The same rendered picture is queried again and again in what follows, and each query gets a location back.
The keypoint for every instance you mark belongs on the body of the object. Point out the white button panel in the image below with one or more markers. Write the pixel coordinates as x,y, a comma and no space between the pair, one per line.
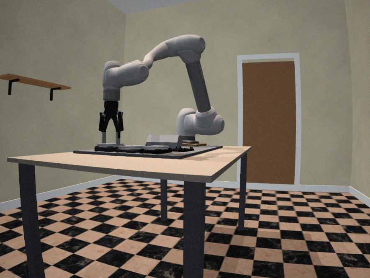
165,140

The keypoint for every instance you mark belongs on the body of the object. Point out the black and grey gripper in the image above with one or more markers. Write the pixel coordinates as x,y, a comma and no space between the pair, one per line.
111,112

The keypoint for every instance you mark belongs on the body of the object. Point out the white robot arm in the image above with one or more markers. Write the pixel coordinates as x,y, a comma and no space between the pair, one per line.
204,121

